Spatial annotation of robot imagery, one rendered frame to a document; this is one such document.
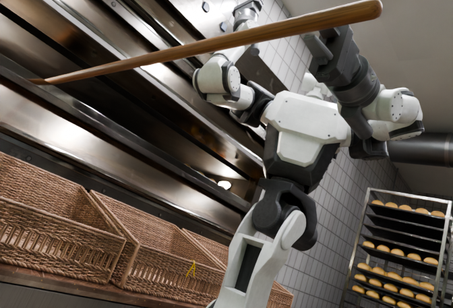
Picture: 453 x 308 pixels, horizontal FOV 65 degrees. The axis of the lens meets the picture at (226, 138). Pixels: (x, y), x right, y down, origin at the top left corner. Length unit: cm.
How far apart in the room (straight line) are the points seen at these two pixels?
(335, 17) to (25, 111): 129
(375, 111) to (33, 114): 128
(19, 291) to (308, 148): 90
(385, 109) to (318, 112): 46
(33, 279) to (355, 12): 97
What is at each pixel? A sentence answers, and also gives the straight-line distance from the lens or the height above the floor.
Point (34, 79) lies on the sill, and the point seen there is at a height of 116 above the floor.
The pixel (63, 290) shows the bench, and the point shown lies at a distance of 116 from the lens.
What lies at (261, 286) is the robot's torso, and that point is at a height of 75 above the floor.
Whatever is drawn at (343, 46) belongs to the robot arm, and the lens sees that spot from 67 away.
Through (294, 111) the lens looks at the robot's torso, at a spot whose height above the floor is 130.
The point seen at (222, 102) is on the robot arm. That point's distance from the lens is 111.
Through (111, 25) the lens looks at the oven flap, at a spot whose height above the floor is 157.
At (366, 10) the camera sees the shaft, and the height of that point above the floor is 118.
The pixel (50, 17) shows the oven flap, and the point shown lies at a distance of 158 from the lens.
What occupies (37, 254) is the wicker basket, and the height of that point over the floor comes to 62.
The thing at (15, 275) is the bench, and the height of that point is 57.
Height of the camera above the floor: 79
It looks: 17 degrees up
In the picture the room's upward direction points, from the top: 21 degrees clockwise
